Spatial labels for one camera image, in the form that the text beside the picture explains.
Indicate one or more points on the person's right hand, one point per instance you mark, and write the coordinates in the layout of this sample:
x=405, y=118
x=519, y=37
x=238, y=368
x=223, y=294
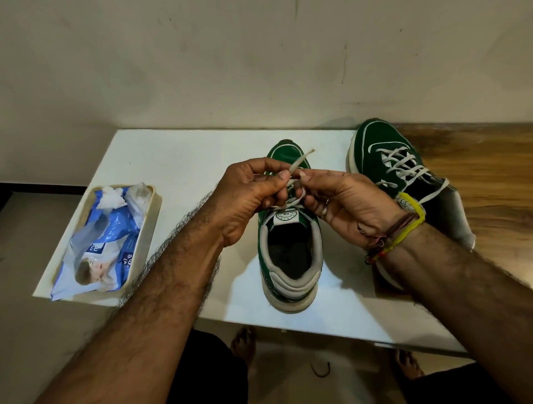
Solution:
x=358, y=204

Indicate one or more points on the person's left hand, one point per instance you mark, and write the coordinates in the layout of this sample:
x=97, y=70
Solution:
x=241, y=200

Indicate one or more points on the white shoelace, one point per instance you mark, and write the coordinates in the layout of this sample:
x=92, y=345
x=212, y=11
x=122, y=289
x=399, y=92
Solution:
x=402, y=164
x=300, y=160

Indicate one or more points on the green sneaker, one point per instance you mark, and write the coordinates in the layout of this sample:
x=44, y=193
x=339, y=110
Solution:
x=374, y=137
x=287, y=152

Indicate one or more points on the white wet wipe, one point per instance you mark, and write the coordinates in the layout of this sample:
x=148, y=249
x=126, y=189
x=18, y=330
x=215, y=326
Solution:
x=110, y=197

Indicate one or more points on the person's right forearm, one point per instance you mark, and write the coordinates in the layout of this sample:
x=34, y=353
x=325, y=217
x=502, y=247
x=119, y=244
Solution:
x=470, y=304

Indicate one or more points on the person's left forearm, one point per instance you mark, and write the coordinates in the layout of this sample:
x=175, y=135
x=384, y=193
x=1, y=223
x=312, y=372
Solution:
x=141, y=333

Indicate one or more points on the blue wet wipe packet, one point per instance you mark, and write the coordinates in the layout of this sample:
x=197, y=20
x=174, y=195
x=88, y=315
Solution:
x=108, y=237

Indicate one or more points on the person's left foot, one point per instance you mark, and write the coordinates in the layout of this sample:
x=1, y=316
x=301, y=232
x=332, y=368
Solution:
x=243, y=345

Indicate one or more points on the person's foot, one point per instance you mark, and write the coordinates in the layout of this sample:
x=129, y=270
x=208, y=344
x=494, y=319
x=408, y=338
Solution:
x=243, y=345
x=408, y=364

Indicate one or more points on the person's right foot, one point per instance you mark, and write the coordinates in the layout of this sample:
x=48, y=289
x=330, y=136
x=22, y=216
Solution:
x=408, y=364

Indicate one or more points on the yellow thread wristband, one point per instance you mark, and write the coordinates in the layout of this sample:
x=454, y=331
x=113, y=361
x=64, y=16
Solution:
x=412, y=231

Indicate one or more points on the beige plastic tray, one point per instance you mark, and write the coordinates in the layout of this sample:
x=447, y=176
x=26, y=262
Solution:
x=145, y=241

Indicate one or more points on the brown wooden board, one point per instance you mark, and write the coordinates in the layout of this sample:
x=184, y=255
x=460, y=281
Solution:
x=491, y=166

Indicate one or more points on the black loop band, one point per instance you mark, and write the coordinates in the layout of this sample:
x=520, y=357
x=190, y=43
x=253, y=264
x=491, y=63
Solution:
x=313, y=371

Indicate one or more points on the black shorts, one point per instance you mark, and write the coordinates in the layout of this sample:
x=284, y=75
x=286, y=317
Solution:
x=212, y=374

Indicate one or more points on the black skirting strip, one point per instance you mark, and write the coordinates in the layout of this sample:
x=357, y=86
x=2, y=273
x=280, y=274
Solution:
x=41, y=189

